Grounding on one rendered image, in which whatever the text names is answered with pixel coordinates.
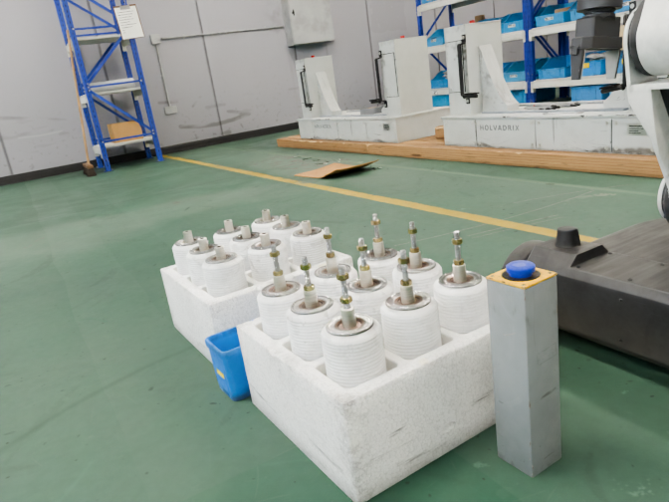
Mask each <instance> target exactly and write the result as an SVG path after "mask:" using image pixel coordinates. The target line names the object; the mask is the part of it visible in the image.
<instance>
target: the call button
mask: <svg viewBox="0 0 669 502"><path fill-rule="evenodd" d="M506 271H507V272H508V273H509V275H510V276H511V277H513V278H528V277H531V276H532V275H533V272H535V271H536V265H535V264H534V263H533V262H530V261H525V260H519V261H513V262H510V263H509V264H507V265H506Z"/></svg>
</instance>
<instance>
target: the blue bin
mask: <svg viewBox="0 0 669 502"><path fill-rule="evenodd" d="M205 345H206V347H207V348H208V349H209V352H210V356H211V359H212V363H213V366H214V370H215V372H216V376H217V379H218V383H219V386H220V388H221V389H222V390H223V391H224V392H225V393H226V394H227V395H228V396H229V397H230V398H231V399H232V400H233V401H239V400H241V399H244V398H246V397H248V396H250V395H251V393H250V388H249V384H248V379H247V374H246V370H245V365H244V360H243V356H242V351H241V346H240V341H239V337H238V332H237V326H235V327H233V328H230V329H227V330H225V331H222V332H219V333H217V334H214V335H211V336H209V337H207V338H206V339H205Z"/></svg>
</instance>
